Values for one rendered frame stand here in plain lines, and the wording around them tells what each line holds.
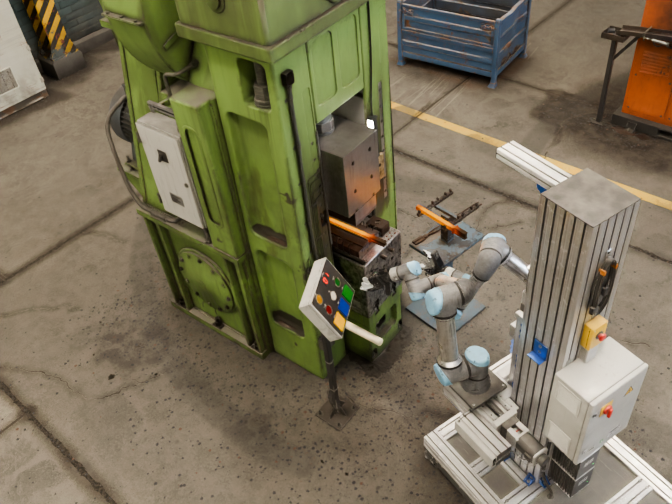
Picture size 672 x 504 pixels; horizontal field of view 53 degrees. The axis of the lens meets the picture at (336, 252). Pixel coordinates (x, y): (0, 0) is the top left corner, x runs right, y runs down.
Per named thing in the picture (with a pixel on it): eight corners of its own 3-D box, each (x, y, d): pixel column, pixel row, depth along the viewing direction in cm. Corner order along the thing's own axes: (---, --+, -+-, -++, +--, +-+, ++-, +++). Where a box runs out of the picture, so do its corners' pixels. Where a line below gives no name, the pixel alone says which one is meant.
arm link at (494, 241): (552, 316, 351) (472, 256, 341) (555, 296, 361) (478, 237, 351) (569, 307, 342) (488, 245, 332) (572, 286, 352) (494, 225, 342)
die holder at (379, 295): (402, 281, 439) (400, 230, 408) (368, 318, 418) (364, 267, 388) (334, 250, 466) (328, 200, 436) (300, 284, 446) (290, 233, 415)
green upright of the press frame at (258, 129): (347, 354, 458) (304, 35, 302) (323, 380, 444) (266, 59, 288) (297, 327, 480) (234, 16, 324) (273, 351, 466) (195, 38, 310)
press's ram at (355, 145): (389, 181, 386) (386, 121, 359) (349, 218, 365) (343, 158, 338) (331, 159, 407) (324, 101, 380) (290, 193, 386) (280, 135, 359)
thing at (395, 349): (430, 335, 464) (430, 334, 463) (382, 394, 432) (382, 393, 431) (383, 312, 483) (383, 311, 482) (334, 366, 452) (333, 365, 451)
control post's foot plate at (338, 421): (361, 407, 426) (360, 399, 420) (340, 432, 415) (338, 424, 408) (334, 391, 437) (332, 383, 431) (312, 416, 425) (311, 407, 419)
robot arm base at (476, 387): (497, 384, 333) (498, 372, 326) (474, 400, 327) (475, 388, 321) (476, 364, 342) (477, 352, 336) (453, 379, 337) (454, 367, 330)
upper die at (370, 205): (376, 206, 385) (375, 193, 379) (356, 226, 375) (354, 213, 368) (319, 184, 406) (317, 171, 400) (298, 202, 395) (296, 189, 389)
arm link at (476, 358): (493, 375, 325) (495, 357, 316) (468, 384, 323) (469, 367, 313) (481, 357, 334) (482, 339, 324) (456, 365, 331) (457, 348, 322)
